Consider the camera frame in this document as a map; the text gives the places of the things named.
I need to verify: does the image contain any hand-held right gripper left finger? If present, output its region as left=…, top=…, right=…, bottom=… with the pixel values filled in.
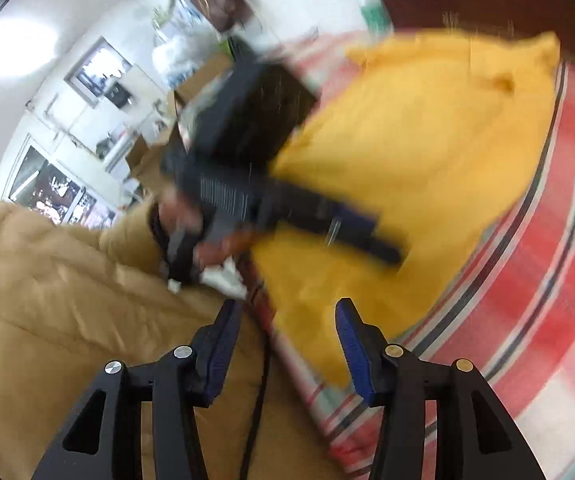
left=30, top=299, right=244, bottom=480

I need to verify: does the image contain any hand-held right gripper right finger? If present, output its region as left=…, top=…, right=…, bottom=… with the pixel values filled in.
left=335, top=297, right=548, bottom=480

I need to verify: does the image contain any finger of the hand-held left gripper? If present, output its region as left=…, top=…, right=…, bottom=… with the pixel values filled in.
left=317, top=200, right=382, bottom=235
left=327, top=230, right=403, bottom=266

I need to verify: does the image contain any yellow garment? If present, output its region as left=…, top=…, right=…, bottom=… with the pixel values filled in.
left=247, top=30, right=563, bottom=391

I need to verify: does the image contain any person's left forearm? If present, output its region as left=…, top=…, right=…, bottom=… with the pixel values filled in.
left=0, top=201, right=168, bottom=286

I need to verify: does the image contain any person's left hand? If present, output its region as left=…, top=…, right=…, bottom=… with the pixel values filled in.
left=156, top=194, right=255, bottom=267

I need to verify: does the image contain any cardboard box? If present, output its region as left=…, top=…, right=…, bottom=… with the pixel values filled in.
left=172, top=52, right=233, bottom=111

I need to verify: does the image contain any white crumpled paper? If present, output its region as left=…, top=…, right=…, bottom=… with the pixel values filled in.
left=167, top=260, right=248, bottom=300

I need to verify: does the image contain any tan puffy jacket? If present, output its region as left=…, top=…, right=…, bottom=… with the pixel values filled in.
left=0, top=260, right=358, bottom=480

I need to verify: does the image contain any window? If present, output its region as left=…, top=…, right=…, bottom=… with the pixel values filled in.
left=64, top=37, right=133, bottom=106
left=2, top=135, right=118, bottom=231

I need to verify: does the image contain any green plastic bottle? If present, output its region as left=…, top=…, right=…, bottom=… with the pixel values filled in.
left=355, top=0, right=393, bottom=36

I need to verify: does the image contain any red plaid bed sheet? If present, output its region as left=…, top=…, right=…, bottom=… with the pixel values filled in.
left=247, top=25, right=575, bottom=480

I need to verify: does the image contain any black cable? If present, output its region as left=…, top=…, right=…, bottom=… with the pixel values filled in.
left=240, top=335, right=272, bottom=480

